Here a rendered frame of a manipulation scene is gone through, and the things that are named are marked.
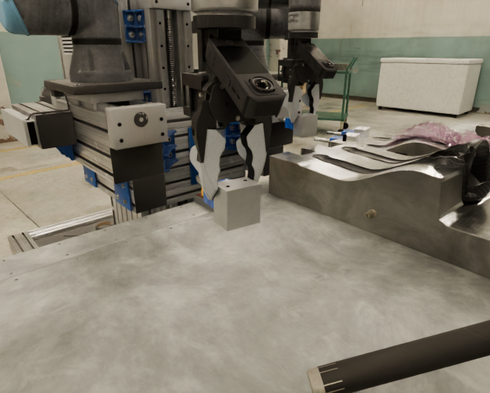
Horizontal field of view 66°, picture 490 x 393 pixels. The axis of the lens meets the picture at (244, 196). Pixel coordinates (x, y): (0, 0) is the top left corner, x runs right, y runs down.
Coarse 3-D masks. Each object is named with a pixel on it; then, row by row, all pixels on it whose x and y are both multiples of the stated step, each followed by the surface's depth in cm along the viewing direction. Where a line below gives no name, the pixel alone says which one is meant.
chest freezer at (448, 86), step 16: (384, 64) 698; (400, 64) 678; (416, 64) 659; (432, 64) 641; (448, 64) 625; (464, 64) 618; (480, 64) 645; (384, 80) 706; (400, 80) 685; (416, 80) 666; (432, 80) 647; (448, 80) 630; (464, 80) 613; (384, 96) 714; (400, 96) 692; (416, 96) 673; (432, 96) 654; (448, 96) 636; (464, 96) 630; (448, 112) 643; (464, 112) 681
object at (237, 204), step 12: (228, 180) 48; (240, 180) 48; (252, 180) 48; (228, 192) 45; (240, 192) 46; (252, 192) 47; (216, 204) 48; (228, 204) 46; (240, 204) 46; (252, 204) 48; (216, 216) 49; (228, 216) 46; (240, 216) 47; (252, 216) 48; (228, 228) 47
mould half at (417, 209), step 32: (288, 160) 81; (352, 160) 83; (288, 192) 83; (320, 192) 76; (352, 192) 70; (384, 192) 65; (416, 192) 61; (448, 192) 60; (352, 224) 72; (384, 224) 66; (416, 224) 62; (448, 224) 59; (480, 224) 59; (448, 256) 59; (480, 256) 55
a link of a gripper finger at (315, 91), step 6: (306, 84) 97; (318, 84) 95; (306, 90) 98; (312, 90) 94; (318, 90) 95; (306, 96) 99; (312, 96) 95; (318, 96) 96; (306, 102) 99; (312, 102) 96; (318, 102) 97; (312, 108) 97
